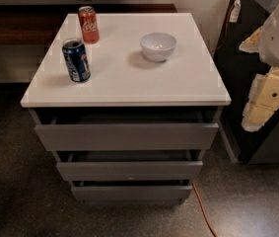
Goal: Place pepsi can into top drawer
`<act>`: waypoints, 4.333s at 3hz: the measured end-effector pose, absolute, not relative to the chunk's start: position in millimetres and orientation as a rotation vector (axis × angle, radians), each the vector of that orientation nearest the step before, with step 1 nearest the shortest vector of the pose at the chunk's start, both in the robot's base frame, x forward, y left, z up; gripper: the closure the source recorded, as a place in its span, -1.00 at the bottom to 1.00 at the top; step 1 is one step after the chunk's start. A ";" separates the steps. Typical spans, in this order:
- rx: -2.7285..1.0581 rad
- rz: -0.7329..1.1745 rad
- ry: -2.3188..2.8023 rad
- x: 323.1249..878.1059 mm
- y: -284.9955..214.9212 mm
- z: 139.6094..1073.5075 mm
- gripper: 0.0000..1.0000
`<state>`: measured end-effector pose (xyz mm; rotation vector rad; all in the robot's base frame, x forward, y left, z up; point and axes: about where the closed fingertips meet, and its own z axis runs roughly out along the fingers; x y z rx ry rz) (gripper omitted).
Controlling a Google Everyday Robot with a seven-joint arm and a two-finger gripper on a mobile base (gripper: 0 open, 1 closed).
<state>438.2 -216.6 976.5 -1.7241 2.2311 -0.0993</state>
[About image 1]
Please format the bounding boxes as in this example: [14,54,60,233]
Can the grey middle drawer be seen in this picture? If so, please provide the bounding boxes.
[56,150,202,182]

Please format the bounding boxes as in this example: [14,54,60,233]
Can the grey top drawer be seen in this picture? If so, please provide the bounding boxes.
[35,108,218,151]

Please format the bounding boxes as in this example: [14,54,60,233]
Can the dark wooden bench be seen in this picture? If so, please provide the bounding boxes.
[0,3,178,46]

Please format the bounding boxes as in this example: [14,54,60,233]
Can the red coca-cola can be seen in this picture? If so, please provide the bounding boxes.
[78,6,100,43]

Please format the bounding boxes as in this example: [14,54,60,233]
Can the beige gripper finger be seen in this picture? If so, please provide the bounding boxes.
[239,28,262,53]
[242,67,279,132]

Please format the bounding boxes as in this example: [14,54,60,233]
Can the grey bottom drawer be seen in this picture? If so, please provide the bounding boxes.
[71,182,192,201]

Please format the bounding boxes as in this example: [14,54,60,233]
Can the black cabinet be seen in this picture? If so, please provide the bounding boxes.
[214,0,279,164]

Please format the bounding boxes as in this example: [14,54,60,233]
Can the grey drawer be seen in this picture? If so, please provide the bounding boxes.
[56,150,202,182]
[71,182,192,201]
[35,108,218,151]

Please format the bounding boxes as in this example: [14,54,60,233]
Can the grey drawer cabinet white top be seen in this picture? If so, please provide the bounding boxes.
[20,12,232,205]

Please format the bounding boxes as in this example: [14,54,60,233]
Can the white cable tag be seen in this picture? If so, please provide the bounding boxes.
[229,0,241,23]

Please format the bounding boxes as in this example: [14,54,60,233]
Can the white bowl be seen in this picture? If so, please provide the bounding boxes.
[140,33,176,62]

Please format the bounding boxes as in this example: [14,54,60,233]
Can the orange cable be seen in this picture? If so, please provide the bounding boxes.
[191,181,218,237]

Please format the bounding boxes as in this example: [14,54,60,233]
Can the blue pepsi can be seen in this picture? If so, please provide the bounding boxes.
[62,39,91,83]

